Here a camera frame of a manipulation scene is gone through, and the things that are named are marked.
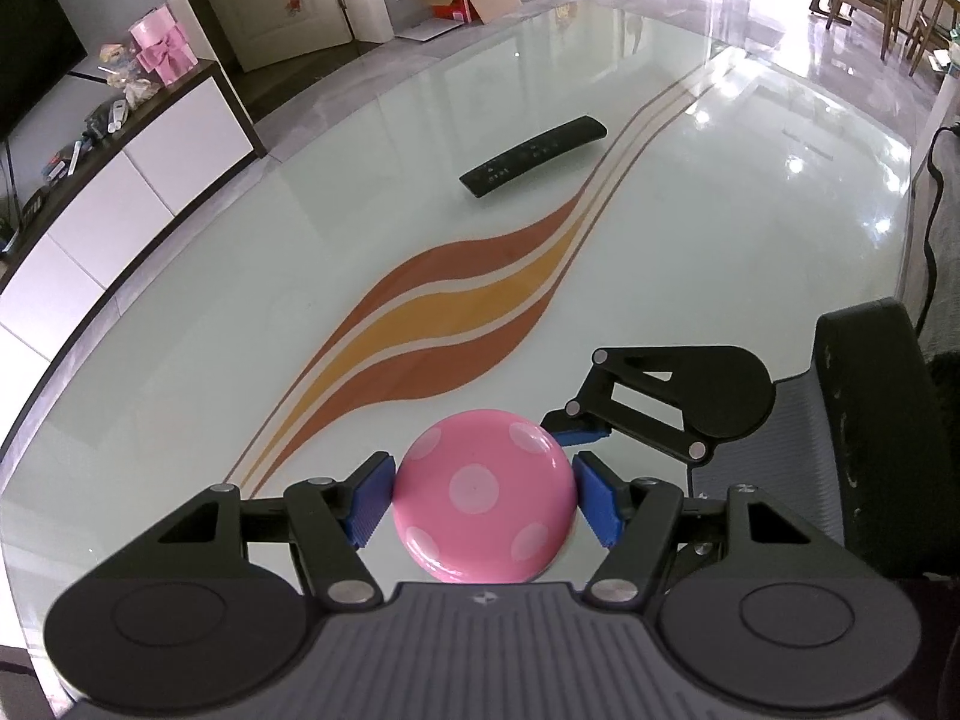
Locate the black wall television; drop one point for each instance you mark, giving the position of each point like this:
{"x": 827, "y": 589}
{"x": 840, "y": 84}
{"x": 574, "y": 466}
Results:
{"x": 38, "y": 47}

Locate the pink gift box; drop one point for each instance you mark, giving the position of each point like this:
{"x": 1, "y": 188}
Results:
{"x": 162, "y": 46}

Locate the white tv cabinet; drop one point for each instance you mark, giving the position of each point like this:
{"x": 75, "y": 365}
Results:
{"x": 97, "y": 225}

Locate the plush doll bouquet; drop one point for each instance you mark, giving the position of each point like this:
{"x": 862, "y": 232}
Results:
{"x": 120, "y": 63}

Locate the black remote control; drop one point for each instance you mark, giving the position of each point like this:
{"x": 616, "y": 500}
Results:
{"x": 516, "y": 161}

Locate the pink polka dot jar cap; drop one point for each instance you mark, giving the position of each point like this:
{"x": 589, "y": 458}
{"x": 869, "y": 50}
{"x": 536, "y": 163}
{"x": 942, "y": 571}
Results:
{"x": 484, "y": 496}

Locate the cardboard box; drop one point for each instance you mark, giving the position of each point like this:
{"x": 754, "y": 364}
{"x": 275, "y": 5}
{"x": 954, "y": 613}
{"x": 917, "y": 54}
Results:
{"x": 472, "y": 11}

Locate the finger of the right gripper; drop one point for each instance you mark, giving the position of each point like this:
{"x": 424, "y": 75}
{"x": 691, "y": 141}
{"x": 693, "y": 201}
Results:
{"x": 595, "y": 412}

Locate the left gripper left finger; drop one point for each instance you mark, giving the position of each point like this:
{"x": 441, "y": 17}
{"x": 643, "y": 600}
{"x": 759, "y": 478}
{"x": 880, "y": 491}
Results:
{"x": 330, "y": 522}

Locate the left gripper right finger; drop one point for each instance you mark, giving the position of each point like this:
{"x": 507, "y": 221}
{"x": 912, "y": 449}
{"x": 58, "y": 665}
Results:
{"x": 635, "y": 523}

